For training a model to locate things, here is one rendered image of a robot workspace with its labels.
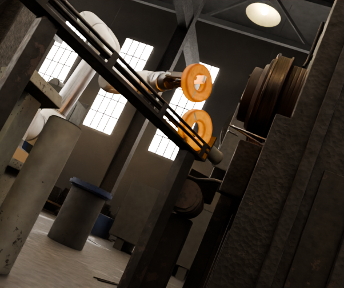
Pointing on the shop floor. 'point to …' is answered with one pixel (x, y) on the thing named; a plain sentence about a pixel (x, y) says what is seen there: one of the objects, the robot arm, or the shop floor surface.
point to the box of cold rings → (137, 209)
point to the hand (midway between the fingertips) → (198, 79)
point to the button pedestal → (15, 131)
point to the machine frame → (308, 178)
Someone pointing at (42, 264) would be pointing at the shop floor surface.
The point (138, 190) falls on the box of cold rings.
